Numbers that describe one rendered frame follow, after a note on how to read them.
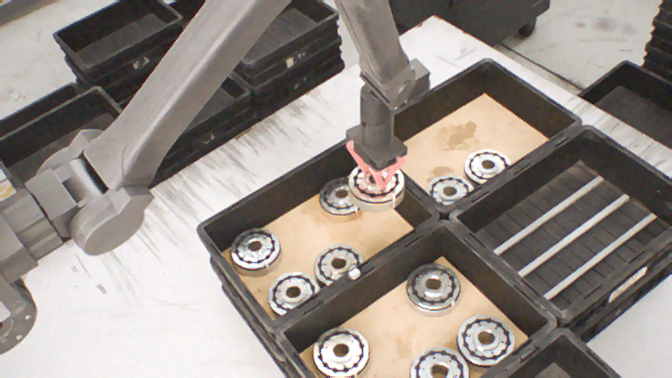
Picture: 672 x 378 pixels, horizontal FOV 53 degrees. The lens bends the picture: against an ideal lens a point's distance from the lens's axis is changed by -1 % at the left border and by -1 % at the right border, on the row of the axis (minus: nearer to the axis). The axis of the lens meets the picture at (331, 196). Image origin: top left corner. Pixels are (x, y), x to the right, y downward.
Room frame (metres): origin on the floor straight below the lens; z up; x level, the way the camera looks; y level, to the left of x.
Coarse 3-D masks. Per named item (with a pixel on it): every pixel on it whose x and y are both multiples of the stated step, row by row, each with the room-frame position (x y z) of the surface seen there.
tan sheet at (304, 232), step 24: (288, 216) 0.95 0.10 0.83; (312, 216) 0.94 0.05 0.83; (360, 216) 0.92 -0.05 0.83; (384, 216) 0.91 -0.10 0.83; (288, 240) 0.88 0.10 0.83; (312, 240) 0.87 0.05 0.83; (336, 240) 0.86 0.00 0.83; (360, 240) 0.85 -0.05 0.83; (384, 240) 0.84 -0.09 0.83; (288, 264) 0.82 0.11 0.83; (312, 264) 0.81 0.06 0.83; (264, 288) 0.77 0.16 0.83
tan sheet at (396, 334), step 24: (432, 288) 0.71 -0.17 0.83; (360, 312) 0.68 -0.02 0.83; (384, 312) 0.67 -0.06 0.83; (408, 312) 0.67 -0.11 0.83; (456, 312) 0.65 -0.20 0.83; (480, 312) 0.64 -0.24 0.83; (384, 336) 0.62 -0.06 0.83; (408, 336) 0.61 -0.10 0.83; (432, 336) 0.61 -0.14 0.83; (456, 336) 0.60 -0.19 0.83; (312, 360) 0.60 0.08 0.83; (384, 360) 0.57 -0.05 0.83; (408, 360) 0.57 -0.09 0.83
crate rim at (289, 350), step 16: (432, 224) 0.79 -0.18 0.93; (448, 224) 0.78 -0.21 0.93; (416, 240) 0.77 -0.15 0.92; (464, 240) 0.75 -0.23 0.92; (480, 256) 0.70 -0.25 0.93; (368, 272) 0.71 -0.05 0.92; (496, 272) 0.66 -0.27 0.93; (512, 288) 0.62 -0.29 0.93; (320, 304) 0.65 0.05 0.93; (288, 320) 0.63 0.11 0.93; (544, 336) 0.52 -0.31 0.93; (288, 352) 0.57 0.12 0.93; (512, 352) 0.50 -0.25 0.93; (304, 368) 0.54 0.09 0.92; (496, 368) 0.48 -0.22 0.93
